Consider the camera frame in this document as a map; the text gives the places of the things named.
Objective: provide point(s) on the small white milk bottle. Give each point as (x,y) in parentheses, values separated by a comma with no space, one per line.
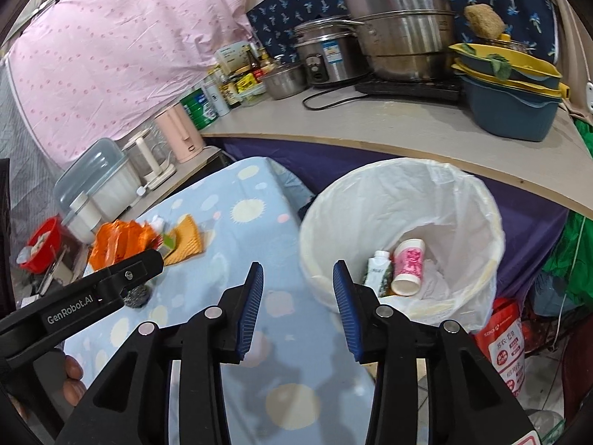
(379,272)

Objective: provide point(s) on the green plastic bag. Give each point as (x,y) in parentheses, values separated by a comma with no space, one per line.
(572,258)

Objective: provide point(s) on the yellow blue stacked basins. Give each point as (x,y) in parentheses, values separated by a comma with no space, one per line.
(511,94)

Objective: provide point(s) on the blue polka dot tablecloth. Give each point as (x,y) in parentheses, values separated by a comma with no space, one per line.
(298,383)

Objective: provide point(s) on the white tissue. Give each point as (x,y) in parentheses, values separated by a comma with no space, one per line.
(433,286)

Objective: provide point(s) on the navy patterned cloth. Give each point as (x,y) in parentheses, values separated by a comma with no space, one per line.
(529,22)

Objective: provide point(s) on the steel wool scrubber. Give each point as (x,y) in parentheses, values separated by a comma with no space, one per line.
(138,297)

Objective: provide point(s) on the pink dotted curtain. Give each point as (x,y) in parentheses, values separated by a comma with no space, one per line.
(92,69)

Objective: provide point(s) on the orange mesh cloth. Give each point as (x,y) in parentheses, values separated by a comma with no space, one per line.
(188,241)

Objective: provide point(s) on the white glass kettle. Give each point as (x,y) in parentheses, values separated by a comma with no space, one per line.
(153,164)

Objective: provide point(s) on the green tin can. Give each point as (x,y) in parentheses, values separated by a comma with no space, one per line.
(199,109)

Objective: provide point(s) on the orange plastic bag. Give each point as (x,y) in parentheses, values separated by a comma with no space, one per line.
(118,241)

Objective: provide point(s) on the silver rice cooker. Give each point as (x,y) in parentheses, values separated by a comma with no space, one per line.
(330,51)

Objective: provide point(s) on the green wasabi box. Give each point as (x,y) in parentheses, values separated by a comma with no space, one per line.
(167,243)

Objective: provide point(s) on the red plastic basin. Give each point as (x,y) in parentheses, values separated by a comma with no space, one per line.
(44,245)

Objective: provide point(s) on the black induction cooker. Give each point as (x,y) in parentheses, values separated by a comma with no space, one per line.
(441,91)

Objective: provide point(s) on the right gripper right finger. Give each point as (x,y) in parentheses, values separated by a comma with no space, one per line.
(469,403)

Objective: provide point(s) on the small steel pot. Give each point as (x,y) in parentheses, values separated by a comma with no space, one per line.
(285,81)

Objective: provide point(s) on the white dish storage box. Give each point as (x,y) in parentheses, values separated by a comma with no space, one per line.
(106,177)

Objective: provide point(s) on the white lined trash bin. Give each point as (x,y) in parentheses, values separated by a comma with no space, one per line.
(378,206)

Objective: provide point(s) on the large steel steamer pot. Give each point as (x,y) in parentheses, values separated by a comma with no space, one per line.
(405,39)

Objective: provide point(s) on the brown loofah sponge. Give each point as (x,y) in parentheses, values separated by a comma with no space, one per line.
(484,21)

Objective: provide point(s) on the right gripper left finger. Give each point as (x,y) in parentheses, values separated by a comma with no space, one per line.
(128,402)

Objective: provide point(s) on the pink electric kettle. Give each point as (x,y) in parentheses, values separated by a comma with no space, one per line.
(180,132)

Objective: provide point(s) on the pink white paper cup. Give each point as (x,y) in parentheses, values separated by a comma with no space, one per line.
(408,267)

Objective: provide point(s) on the person's left hand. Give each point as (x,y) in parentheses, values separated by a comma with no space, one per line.
(74,379)

